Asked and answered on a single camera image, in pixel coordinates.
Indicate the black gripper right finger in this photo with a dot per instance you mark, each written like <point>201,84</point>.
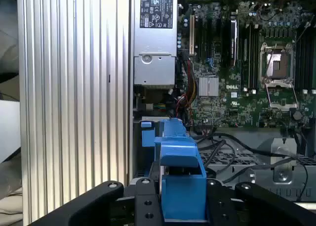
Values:
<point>219,206</point>

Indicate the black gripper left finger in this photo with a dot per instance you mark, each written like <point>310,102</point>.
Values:
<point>145,206</point>

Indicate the hard disk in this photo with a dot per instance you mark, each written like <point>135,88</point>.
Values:
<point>182,198</point>

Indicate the black RAM slot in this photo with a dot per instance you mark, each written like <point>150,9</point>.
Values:
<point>308,58</point>
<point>297,58</point>
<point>252,58</point>
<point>247,58</point>
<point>313,58</point>
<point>256,58</point>
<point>243,58</point>

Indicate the black expansion slot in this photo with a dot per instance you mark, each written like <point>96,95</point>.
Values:
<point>200,38</point>
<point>219,38</point>

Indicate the white expansion slot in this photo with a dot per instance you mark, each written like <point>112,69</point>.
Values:
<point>191,35</point>

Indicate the green motherboard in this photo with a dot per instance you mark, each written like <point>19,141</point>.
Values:
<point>222,107</point>

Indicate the silver finned chipset heatsink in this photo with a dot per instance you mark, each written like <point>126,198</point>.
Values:
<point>208,86</point>

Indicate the silver power supply unit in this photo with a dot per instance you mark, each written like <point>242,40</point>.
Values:
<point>153,70</point>

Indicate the silver socket cover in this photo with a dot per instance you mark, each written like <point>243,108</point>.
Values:
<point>281,82</point>

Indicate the black and grey PC case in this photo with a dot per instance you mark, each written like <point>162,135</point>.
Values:
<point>130,62</point>

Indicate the thin metal locking lever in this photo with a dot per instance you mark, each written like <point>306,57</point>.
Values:
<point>269,61</point>

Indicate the CPU socket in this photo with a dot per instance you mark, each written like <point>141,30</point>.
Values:
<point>279,62</point>

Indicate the white panel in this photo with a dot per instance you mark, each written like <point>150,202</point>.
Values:
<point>10,129</point>

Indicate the black graphics card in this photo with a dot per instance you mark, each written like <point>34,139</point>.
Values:
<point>233,43</point>

